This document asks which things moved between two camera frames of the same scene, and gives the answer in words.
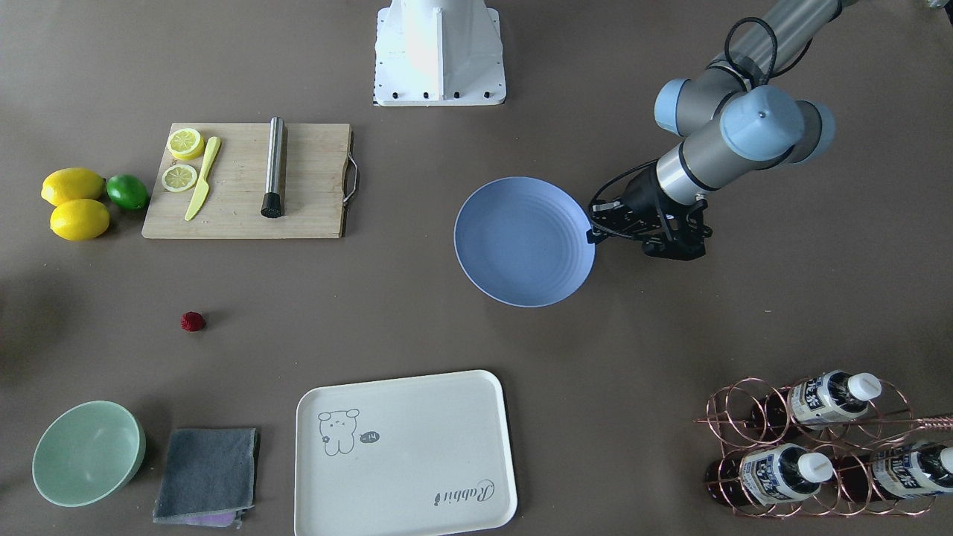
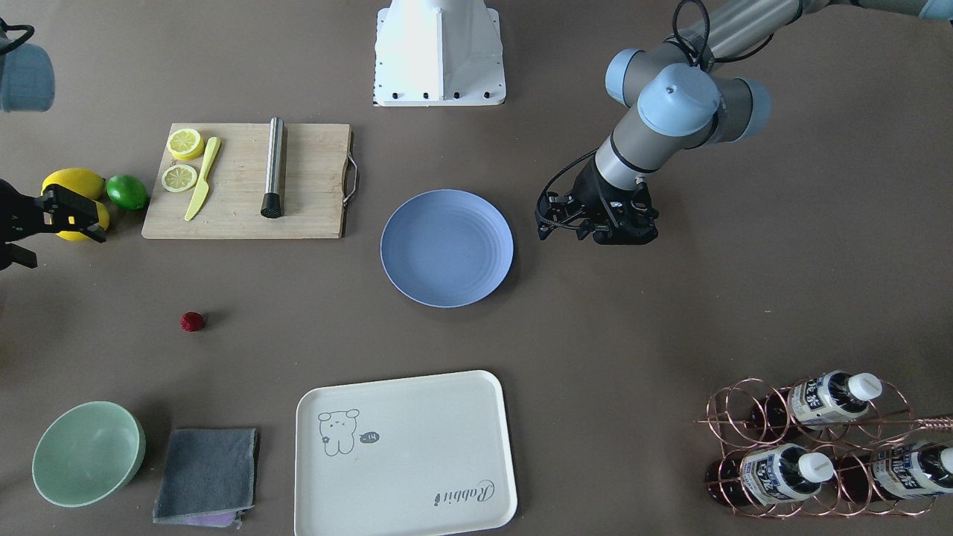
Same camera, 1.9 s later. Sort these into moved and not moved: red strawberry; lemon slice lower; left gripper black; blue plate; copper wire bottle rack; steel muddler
Moved: left gripper black; blue plate
Not moved: red strawberry; lemon slice lower; copper wire bottle rack; steel muddler
